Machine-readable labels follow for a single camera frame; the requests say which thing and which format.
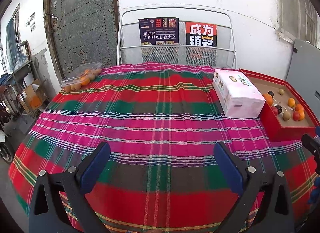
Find parked scooter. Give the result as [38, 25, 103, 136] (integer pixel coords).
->
[0, 113, 15, 164]

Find barred window with blue cloth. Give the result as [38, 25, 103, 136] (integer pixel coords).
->
[5, 4, 22, 66]

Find plaid tablecloth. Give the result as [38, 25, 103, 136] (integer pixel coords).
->
[8, 63, 318, 233]

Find studded metal door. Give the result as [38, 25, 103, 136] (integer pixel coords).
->
[43, 0, 120, 79]

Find pink tissue pack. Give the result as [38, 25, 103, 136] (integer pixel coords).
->
[212, 69, 266, 118]

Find person's right hand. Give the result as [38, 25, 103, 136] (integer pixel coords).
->
[308, 185, 320, 205]

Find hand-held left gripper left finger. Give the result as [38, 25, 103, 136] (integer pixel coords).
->
[29, 142, 111, 233]

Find red and black book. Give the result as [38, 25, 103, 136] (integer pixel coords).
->
[185, 22, 217, 64]

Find printed wall notices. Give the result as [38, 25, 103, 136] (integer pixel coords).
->
[25, 13, 35, 32]

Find metal workbench shelf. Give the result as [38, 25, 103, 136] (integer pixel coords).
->
[11, 59, 43, 118]

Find open cardboard carton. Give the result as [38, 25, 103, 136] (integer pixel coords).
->
[19, 79, 49, 111]

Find red cardboard box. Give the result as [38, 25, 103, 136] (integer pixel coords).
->
[239, 68, 320, 142]

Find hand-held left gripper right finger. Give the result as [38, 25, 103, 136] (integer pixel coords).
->
[213, 142, 295, 233]

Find dark cookbook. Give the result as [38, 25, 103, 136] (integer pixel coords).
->
[139, 18, 179, 63]

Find grey metal panel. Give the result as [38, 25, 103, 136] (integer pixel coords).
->
[287, 39, 320, 91]

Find pile of kiwis and oranges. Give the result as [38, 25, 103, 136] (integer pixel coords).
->
[64, 69, 97, 92]

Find white wire mesh rack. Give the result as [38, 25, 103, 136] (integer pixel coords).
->
[116, 8, 237, 68]

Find clear plastic clamshell container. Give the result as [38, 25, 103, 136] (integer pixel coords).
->
[60, 61, 102, 93]

